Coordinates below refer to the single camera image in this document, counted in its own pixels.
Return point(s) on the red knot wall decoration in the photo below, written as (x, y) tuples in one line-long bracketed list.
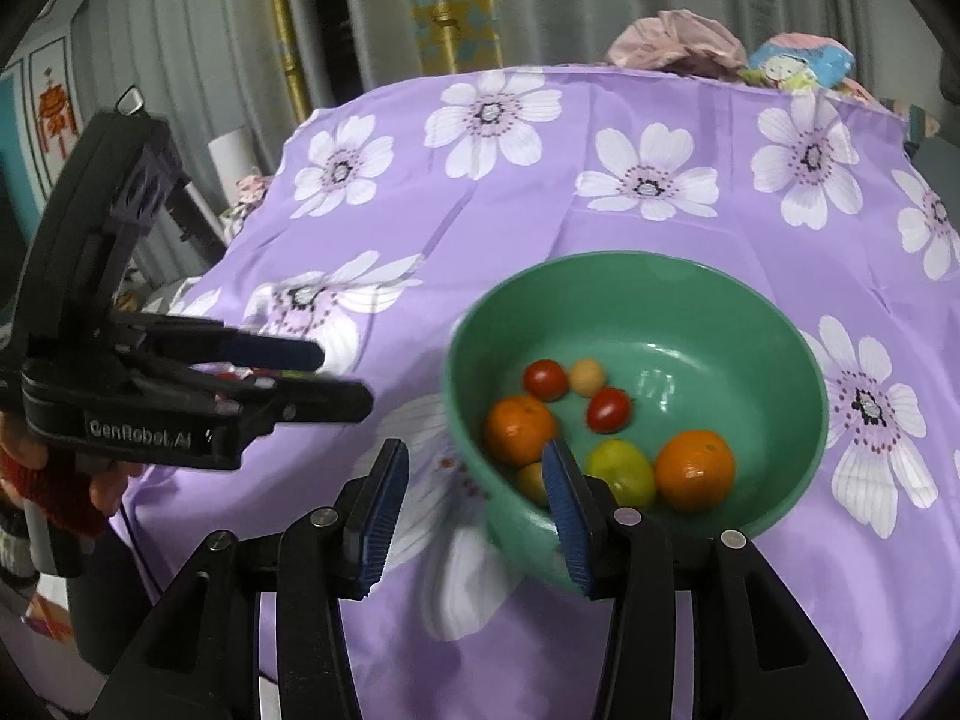
[(56, 112)]

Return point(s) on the cartoon print pillow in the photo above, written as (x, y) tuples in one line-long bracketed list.
[(802, 64)]

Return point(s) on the yellow patterned curtain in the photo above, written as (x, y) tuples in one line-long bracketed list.
[(450, 7)]

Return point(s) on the white cylinder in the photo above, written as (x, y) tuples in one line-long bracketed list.
[(234, 165)]

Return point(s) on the orange tangerine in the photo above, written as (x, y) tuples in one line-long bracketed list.
[(519, 429), (694, 470)]

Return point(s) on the person's left hand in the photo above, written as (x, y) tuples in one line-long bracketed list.
[(112, 491)]

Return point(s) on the green jujube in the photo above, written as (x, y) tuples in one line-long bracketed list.
[(622, 472)]

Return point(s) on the green plastic bowl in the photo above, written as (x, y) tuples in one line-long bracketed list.
[(720, 300)]

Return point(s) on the yellow-brown longan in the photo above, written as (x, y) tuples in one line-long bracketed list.
[(534, 483), (586, 376)]

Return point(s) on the red cherry tomato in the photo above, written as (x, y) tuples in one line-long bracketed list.
[(544, 379), (608, 409)]

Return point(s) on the black phone holder stand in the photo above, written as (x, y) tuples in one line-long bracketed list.
[(191, 217)]

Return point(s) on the gold pole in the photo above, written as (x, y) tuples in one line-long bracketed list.
[(285, 22)]

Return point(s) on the person's left forearm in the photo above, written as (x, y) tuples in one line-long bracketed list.
[(11, 544)]

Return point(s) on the floral cloth bundle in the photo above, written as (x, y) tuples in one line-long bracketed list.
[(247, 199)]

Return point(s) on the purple floral tablecloth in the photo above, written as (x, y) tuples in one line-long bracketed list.
[(600, 165)]

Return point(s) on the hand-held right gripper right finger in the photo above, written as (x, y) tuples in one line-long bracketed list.
[(570, 525)]

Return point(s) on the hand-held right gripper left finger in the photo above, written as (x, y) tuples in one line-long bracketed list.
[(375, 525)]

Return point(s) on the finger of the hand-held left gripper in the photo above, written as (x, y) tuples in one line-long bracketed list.
[(277, 351), (315, 399)]

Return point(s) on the pink cloth bundle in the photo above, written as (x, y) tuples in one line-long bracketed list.
[(675, 45)]

